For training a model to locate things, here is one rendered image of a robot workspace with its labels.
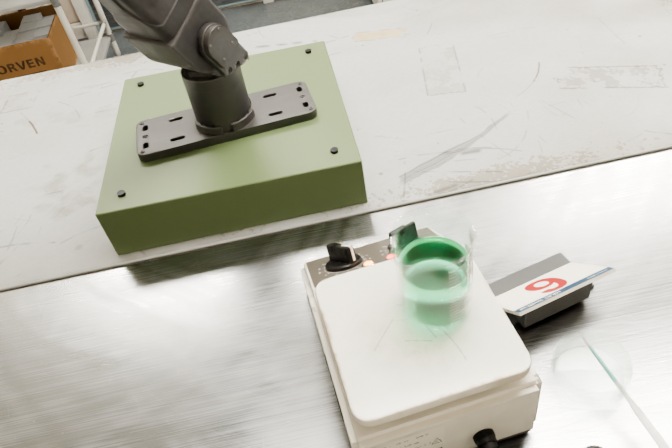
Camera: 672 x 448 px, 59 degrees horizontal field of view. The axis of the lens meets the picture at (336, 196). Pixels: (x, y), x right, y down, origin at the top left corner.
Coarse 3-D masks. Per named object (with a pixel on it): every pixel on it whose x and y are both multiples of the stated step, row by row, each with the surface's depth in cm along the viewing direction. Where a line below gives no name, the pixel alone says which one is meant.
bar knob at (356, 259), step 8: (328, 248) 51; (336, 248) 50; (344, 248) 50; (352, 248) 50; (336, 256) 51; (344, 256) 50; (352, 256) 50; (360, 256) 51; (328, 264) 51; (336, 264) 50; (344, 264) 50; (352, 264) 50
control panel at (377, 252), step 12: (384, 240) 55; (360, 252) 53; (372, 252) 52; (384, 252) 51; (312, 264) 53; (324, 264) 52; (360, 264) 50; (372, 264) 49; (312, 276) 50; (324, 276) 49
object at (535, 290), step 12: (576, 264) 52; (552, 276) 51; (564, 276) 50; (576, 276) 49; (528, 288) 51; (540, 288) 49; (552, 288) 48; (504, 300) 50; (516, 300) 49; (528, 300) 48
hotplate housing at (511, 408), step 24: (312, 288) 47; (312, 312) 51; (336, 384) 41; (504, 384) 39; (528, 384) 39; (432, 408) 38; (456, 408) 38; (480, 408) 38; (504, 408) 39; (528, 408) 40; (360, 432) 38; (384, 432) 38; (408, 432) 38; (432, 432) 38; (456, 432) 39; (480, 432) 40; (504, 432) 41
